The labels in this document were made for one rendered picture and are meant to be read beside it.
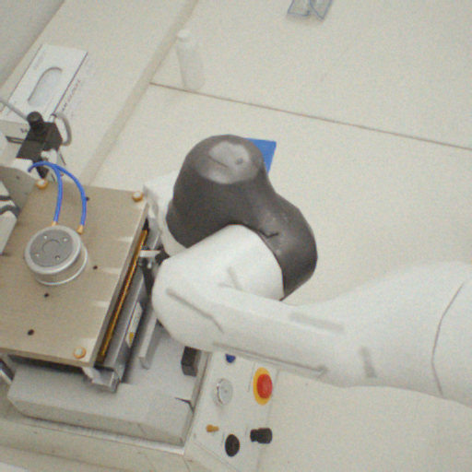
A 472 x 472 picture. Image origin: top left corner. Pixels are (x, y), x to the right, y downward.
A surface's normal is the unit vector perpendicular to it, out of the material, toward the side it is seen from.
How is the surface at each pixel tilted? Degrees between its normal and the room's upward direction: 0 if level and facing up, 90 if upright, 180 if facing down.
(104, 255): 0
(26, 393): 0
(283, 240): 36
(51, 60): 3
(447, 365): 56
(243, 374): 65
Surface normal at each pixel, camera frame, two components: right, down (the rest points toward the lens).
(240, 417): 0.83, -0.12
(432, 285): -0.46, -0.72
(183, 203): -0.85, 0.29
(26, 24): 0.93, 0.24
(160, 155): -0.10, -0.56
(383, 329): -0.54, -0.14
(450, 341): -0.76, -0.05
